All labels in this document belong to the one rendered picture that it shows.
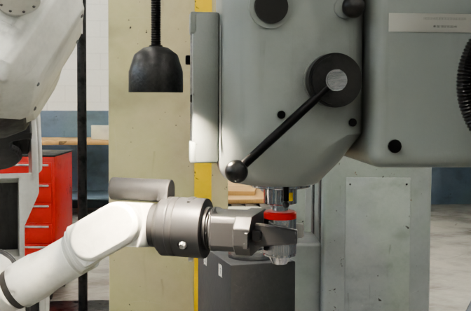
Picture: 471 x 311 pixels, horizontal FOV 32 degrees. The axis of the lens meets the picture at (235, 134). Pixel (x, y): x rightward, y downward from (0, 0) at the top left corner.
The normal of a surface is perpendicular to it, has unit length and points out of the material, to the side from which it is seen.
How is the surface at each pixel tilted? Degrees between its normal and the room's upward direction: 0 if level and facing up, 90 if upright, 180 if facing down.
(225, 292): 90
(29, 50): 86
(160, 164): 90
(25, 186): 81
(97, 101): 90
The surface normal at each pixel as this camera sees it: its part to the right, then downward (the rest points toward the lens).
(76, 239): -0.25, -0.10
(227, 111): -0.83, 0.03
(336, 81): 0.11, 0.05
